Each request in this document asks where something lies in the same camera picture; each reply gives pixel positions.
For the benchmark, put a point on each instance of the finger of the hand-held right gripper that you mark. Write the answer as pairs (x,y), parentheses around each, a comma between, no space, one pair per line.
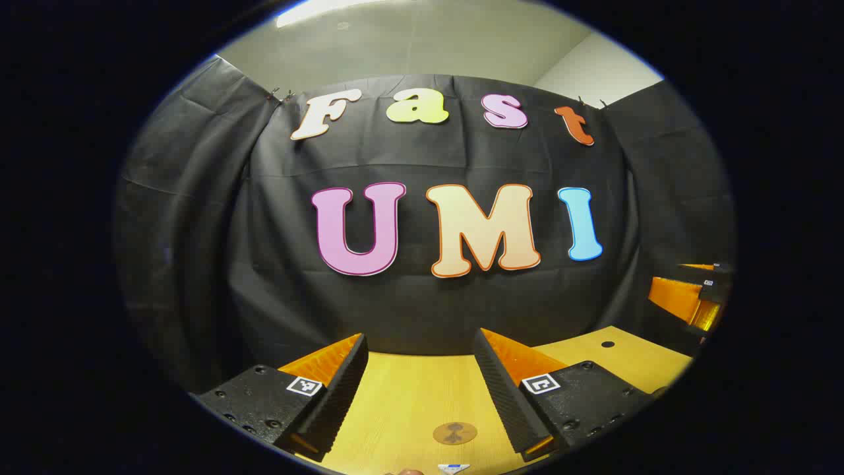
(679,300)
(715,267)

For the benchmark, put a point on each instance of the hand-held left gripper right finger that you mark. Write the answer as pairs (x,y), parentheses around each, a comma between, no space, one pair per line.
(504,396)

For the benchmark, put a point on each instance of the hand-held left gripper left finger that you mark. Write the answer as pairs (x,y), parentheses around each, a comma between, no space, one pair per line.
(333,402)

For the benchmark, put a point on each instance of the round wooden coaster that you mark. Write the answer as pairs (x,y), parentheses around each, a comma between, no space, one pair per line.
(455,433)

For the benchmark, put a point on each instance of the white toothpaste tube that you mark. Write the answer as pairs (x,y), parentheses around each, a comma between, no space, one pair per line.
(453,468)

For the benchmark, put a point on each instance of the wooden desktop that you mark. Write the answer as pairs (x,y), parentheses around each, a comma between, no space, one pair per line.
(409,409)

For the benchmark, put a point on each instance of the black backdrop cloth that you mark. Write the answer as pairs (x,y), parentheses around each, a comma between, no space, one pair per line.
(409,303)

